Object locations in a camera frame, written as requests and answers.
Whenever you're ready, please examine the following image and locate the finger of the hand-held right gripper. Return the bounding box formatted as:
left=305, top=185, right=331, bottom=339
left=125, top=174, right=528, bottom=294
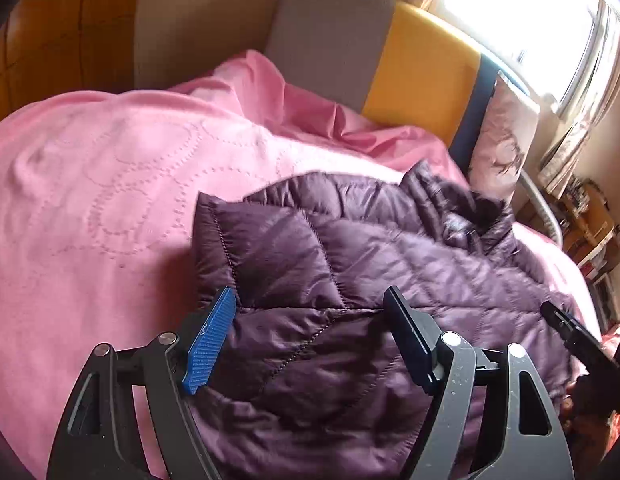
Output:
left=540, top=300, right=605, bottom=363

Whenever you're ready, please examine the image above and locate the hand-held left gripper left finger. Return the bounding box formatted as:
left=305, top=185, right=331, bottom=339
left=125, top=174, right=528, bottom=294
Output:
left=46, top=286, right=238, bottom=480

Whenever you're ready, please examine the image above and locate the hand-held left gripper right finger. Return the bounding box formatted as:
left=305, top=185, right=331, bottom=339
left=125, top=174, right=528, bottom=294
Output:
left=382, top=285, right=576, bottom=480

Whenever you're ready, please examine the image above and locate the purple puffer jacket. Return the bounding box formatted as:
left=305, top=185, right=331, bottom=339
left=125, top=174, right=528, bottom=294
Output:
left=190, top=160, right=591, bottom=480

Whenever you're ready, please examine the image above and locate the person's right hand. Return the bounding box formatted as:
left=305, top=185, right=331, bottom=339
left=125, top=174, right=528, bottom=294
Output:
left=561, top=394, right=620, bottom=467

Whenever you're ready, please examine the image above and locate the cluttered wooden desk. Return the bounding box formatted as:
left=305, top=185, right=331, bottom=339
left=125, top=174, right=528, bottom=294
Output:
left=552, top=175, right=620, bottom=323

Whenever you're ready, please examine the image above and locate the white curved tube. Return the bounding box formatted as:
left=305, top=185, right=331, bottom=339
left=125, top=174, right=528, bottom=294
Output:
left=519, top=169, right=564, bottom=250

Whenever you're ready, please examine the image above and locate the pink dotted-circle blanket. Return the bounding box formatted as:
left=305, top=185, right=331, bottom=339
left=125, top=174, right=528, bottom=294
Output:
left=0, top=89, right=406, bottom=480

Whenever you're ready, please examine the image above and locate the pink deer print pillow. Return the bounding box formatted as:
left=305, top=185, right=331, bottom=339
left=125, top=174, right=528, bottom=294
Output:
left=466, top=71, right=542, bottom=211

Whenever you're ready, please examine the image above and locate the grey yellow blue headboard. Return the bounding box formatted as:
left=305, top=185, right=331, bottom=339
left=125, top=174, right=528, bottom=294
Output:
left=262, top=0, right=533, bottom=163

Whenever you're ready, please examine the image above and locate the bright window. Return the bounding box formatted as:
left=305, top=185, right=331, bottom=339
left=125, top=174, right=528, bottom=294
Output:
left=427, top=0, right=620, bottom=117

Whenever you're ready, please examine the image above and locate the wooden wardrobe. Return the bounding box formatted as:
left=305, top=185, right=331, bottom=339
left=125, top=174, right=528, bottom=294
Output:
left=0, top=0, right=145, bottom=128

